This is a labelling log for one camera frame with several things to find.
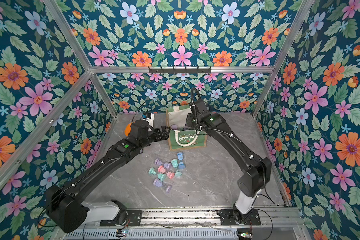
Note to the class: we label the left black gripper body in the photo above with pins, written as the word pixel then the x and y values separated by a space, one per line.
pixel 156 136

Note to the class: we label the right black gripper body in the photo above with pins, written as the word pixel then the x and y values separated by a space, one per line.
pixel 190 120

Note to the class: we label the green canvas Christmas bag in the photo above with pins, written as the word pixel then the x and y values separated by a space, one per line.
pixel 184 137

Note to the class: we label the blue hourglass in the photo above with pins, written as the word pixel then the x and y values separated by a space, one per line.
pixel 180 156

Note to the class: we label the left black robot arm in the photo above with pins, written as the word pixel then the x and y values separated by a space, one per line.
pixel 66 206

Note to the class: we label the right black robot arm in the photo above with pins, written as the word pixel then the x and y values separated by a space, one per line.
pixel 256 170

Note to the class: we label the green hourglass left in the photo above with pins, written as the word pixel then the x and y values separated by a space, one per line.
pixel 152 171

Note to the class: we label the orange whale toy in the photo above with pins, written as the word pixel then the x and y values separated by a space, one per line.
pixel 128 129

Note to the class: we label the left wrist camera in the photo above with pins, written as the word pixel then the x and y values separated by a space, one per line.
pixel 149 117

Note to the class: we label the black hook rail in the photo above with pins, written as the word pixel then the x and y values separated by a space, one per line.
pixel 179 70

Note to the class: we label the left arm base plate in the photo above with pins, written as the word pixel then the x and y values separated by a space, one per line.
pixel 124 217

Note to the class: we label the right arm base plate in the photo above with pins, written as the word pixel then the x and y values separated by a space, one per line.
pixel 235 218

